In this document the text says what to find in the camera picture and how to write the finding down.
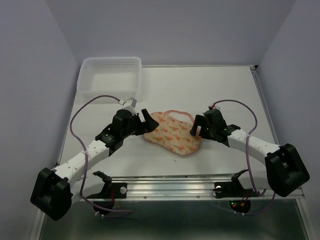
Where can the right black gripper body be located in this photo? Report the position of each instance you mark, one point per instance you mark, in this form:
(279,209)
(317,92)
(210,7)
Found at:
(208,131)

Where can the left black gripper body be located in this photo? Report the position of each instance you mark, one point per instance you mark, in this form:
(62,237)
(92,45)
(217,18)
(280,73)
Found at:
(135,126)

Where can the floral orange laundry bag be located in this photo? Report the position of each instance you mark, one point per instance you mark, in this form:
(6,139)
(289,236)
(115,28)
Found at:
(173,132)

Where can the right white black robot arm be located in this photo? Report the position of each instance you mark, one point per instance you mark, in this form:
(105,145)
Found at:
(284,169)

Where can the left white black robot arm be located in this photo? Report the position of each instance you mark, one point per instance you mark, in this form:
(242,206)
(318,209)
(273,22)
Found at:
(52,189)

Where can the white perforated plastic basket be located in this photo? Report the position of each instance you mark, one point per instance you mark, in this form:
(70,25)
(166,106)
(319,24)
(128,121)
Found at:
(120,77)

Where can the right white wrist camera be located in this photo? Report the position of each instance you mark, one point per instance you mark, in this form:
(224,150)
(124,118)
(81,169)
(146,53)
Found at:
(213,106)

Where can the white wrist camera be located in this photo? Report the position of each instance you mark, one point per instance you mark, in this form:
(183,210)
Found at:
(213,106)
(128,104)

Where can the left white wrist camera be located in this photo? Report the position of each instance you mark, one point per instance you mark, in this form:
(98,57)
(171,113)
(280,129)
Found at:
(128,104)

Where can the aluminium front rail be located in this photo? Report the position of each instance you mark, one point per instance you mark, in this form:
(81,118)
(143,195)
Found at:
(163,188)

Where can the aluminium rail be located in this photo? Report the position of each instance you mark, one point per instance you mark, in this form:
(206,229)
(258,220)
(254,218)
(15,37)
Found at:
(268,117)
(163,188)

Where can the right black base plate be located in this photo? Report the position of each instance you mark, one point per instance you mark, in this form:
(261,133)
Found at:
(232,188)

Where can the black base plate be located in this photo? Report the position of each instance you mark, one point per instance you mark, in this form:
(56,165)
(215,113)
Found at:
(112,187)
(232,188)

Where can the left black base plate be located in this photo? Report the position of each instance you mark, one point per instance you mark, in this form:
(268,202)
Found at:
(112,187)

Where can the aluminium right side rail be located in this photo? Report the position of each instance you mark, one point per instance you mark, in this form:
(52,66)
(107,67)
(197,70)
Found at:
(268,117)

